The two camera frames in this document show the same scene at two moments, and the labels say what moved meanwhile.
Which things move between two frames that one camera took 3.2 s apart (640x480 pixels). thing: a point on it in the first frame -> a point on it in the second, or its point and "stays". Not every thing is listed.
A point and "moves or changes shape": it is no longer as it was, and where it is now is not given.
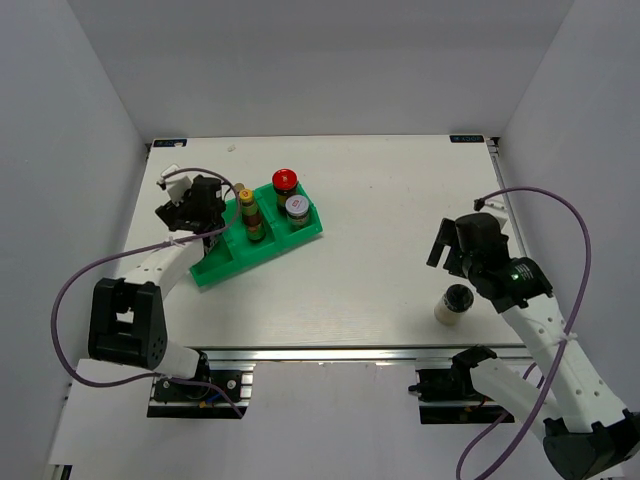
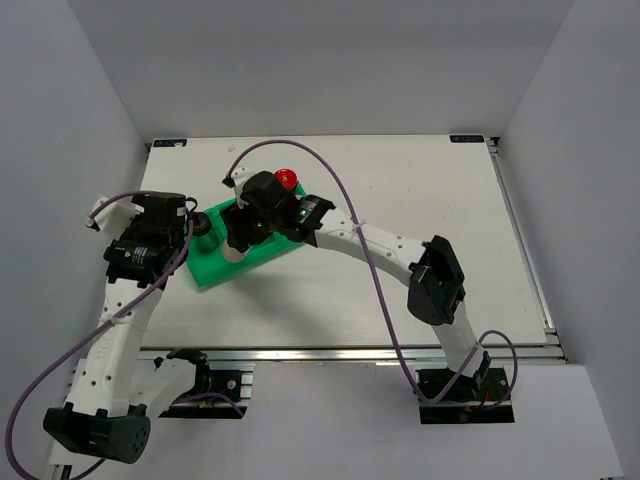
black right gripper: (444, 238) -> (236, 218)
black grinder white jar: (455, 301) moves or changes shape
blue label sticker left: (170, 143) stays
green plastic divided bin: (235, 253) stays
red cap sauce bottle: (284, 182) stays
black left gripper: (169, 214) -> (133, 226)
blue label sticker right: (466, 139) stays
